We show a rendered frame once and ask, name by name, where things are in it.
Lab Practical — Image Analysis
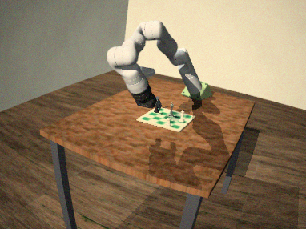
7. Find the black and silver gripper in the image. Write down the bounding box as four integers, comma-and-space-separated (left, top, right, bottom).
126, 66, 162, 110

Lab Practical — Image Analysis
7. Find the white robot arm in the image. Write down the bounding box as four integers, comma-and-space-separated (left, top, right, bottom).
107, 21, 202, 94

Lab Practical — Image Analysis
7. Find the green and cream chessboard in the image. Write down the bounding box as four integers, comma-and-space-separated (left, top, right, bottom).
137, 107, 195, 132

